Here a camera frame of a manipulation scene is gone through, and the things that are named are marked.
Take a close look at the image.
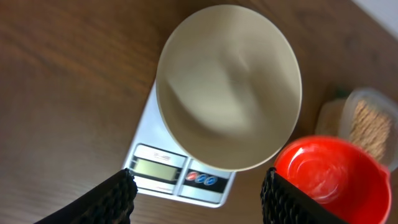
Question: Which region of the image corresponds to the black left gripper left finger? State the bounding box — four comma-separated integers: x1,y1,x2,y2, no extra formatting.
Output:
37,169,137,224

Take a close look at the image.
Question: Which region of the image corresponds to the red plastic scoop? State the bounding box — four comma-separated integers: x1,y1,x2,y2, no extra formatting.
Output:
274,136,392,223

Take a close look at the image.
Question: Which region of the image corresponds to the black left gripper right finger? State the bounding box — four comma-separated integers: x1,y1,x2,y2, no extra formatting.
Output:
260,167,344,224

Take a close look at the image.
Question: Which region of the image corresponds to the white digital kitchen scale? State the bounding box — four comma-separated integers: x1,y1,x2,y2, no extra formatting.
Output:
123,86,236,208

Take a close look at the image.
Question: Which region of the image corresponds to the clear plastic container of soybeans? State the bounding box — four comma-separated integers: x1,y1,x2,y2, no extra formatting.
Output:
315,88,397,172

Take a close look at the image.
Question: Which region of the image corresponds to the cream round bowl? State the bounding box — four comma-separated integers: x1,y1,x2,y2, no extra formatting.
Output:
155,4,302,171

